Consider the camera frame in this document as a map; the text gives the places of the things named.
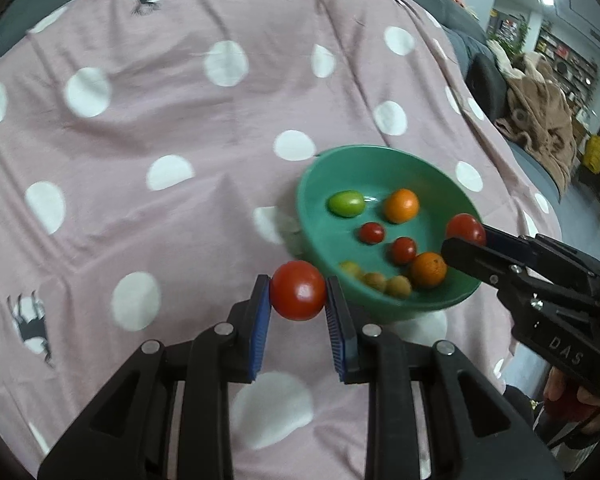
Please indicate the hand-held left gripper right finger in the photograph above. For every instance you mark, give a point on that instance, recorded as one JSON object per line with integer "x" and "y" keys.
{"x": 336, "y": 332}

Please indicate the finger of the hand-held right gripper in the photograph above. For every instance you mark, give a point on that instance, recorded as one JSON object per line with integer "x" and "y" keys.
{"x": 475, "y": 260}
{"x": 505, "y": 242}

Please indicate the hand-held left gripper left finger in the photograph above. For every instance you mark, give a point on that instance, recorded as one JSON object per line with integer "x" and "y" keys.
{"x": 261, "y": 332}

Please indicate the red cherry tomato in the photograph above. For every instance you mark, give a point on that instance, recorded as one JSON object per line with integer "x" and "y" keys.
{"x": 298, "y": 290}
{"x": 404, "y": 251}
{"x": 464, "y": 227}
{"x": 371, "y": 233}

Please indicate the small yellowish round fruit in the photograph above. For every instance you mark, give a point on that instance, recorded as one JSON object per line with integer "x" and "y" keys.
{"x": 398, "y": 288}
{"x": 375, "y": 281}
{"x": 350, "y": 268}

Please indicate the small green fruit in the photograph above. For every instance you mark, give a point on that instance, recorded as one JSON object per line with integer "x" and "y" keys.
{"x": 347, "y": 203}

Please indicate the green bowl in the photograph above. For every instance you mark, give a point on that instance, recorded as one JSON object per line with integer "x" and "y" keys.
{"x": 325, "y": 185}

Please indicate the person's right hand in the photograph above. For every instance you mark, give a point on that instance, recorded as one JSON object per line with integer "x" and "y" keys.
{"x": 560, "y": 395}

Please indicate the orange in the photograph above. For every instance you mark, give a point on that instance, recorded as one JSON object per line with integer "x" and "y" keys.
{"x": 428, "y": 270}
{"x": 401, "y": 205}

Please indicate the yellow bag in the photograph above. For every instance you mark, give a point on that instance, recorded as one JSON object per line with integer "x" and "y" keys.
{"x": 595, "y": 152}

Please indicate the brown fleece blanket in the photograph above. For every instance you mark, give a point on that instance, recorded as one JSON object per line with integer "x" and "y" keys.
{"x": 540, "y": 120}

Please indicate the black cushion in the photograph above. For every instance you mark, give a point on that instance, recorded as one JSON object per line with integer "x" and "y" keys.
{"x": 487, "y": 87}

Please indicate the background store shelves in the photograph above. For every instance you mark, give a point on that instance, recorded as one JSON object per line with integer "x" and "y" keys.
{"x": 570, "y": 60}

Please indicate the green potted plant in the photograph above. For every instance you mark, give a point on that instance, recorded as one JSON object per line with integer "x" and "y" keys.
{"x": 520, "y": 35}

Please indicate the pink polka dot blanket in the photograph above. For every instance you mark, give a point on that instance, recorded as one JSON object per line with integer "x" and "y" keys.
{"x": 155, "y": 110}

